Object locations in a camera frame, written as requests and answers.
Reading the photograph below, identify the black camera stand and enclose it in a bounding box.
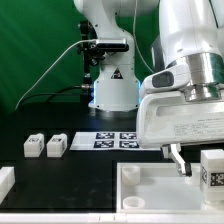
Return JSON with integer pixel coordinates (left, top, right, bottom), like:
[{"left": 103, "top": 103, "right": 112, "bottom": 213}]
[{"left": 77, "top": 20, "right": 97, "bottom": 85}]

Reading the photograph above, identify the silver camera on stand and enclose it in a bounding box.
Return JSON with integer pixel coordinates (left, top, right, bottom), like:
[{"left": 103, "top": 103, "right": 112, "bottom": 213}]
[{"left": 96, "top": 38, "right": 129, "bottom": 52}]

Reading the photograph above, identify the white sheet with tags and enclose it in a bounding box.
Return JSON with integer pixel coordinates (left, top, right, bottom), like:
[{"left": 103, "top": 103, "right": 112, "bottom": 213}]
[{"left": 69, "top": 131, "right": 162, "bottom": 152}]

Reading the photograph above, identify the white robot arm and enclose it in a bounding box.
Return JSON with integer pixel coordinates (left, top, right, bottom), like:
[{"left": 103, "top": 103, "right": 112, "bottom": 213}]
[{"left": 73, "top": 0, "right": 224, "bottom": 176}]

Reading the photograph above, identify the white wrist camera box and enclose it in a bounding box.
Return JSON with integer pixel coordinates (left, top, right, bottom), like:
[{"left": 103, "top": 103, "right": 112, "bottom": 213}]
[{"left": 139, "top": 63, "right": 190, "bottom": 99}]

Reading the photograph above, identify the black cable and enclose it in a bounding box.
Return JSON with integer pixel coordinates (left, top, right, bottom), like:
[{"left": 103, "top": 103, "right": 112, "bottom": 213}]
[{"left": 16, "top": 84, "right": 94, "bottom": 109}]

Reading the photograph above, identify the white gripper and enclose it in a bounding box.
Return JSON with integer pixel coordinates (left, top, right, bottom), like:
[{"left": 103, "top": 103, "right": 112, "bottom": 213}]
[{"left": 136, "top": 91, "right": 224, "bottom": 177}]

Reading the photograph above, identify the white square table top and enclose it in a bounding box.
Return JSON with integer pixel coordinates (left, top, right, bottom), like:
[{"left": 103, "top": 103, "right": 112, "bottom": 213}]
[{"left": 116, "top": 163, "right": 224, "bottom": 214}]

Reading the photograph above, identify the white obstacle bar left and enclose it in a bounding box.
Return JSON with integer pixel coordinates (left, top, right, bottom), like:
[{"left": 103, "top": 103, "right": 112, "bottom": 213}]
[{"left": 0, "top": 167, "right": 15, "bottom": 204}]

